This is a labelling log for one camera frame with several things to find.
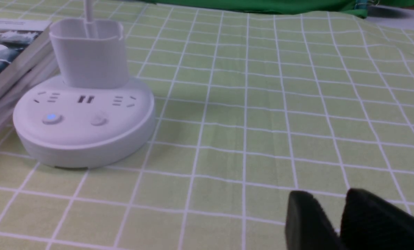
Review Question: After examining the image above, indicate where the green backdrop cloth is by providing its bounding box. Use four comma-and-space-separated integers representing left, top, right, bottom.
145, 0, 414, 18

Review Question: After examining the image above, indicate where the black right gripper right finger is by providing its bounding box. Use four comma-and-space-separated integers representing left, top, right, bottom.
339, 188, 414, 250

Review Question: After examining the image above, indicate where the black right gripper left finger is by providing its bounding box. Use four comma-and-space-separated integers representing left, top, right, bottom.
285, 190, 342, 250

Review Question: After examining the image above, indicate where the top self-driving textbook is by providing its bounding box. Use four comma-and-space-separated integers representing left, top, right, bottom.
0, 18, 52, 97

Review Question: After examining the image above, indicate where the metal binder clip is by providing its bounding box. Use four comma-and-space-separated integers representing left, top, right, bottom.
354, 0, 380, 10

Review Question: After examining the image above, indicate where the middle book in stack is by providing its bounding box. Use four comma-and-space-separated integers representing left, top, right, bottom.
0, 52, 58, 110

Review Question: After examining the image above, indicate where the green checkered tablecloth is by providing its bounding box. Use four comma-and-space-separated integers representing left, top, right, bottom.
0, 0, 414, 250

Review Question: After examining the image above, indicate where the white desk lamp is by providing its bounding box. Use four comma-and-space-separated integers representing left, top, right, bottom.
12, 0, 156, 168

